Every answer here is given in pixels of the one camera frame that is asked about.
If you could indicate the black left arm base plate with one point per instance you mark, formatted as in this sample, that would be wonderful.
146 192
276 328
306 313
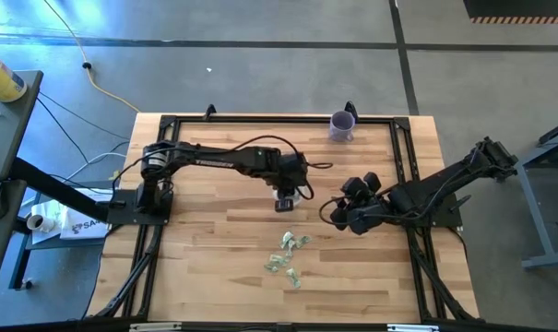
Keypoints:
122 214

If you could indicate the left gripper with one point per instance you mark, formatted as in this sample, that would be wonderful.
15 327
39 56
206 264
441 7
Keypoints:
278 170

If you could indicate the grey metal table frame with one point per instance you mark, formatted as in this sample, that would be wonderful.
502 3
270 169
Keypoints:
534 212

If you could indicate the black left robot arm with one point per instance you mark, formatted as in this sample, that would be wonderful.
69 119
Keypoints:
214 161

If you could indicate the white printed paper bag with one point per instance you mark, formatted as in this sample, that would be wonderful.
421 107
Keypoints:
87 228

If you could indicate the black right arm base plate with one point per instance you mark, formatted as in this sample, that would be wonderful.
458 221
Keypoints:
451 220

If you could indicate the black yellow hazard mat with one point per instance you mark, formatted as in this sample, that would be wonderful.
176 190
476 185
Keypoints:
518 9

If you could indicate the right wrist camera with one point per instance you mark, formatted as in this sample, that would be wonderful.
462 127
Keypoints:
339 216

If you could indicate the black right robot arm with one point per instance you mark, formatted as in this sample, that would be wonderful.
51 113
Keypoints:
444 180

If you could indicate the yellow wipes canister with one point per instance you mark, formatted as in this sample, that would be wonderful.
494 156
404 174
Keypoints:
2 78

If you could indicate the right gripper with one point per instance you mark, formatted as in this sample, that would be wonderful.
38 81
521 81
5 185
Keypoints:
368 211

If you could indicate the purple translucent cup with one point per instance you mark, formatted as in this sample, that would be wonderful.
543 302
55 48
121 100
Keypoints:
342 122

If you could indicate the grey low shelf cart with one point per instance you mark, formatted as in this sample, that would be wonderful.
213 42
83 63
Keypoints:
75 244

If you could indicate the black desk support bar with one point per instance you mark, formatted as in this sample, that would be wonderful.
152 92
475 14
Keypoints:
57 191

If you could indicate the black aluminium table frame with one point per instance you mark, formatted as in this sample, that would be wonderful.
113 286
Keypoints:
283 119

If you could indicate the clear plastic cup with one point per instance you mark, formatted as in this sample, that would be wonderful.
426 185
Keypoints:
299 197

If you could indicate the dark grey desk top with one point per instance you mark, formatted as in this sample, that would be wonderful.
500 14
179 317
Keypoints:
11 133

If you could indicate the black clamp lever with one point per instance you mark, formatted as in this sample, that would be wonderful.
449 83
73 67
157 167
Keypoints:
117 203
460 203

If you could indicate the white metal hinge bracket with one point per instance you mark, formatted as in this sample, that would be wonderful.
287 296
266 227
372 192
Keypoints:
412 328
154 327

